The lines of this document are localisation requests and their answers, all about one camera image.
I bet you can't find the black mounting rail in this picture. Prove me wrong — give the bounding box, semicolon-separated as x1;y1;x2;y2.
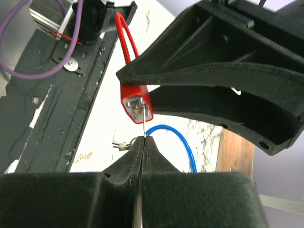
0;0;137;174

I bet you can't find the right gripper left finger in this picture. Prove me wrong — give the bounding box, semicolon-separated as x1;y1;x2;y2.
0;136;144;228

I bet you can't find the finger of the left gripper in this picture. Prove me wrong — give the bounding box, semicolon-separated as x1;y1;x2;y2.
150;86;304;156
116;0;304;105

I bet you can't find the wooden board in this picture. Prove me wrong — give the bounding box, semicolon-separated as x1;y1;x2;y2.
216;129;255;178

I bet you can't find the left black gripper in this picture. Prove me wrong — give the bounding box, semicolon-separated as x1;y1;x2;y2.
209;0;304;62

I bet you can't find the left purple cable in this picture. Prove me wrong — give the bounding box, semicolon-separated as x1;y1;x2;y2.
0;0;84;79

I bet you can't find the red cable lock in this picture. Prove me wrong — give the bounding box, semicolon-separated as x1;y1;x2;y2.
115;12;153;124

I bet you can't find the blue cable lock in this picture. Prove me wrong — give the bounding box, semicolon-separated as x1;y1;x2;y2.
145;124;198;173

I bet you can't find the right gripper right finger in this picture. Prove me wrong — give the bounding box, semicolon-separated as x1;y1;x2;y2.
141;136;269;228

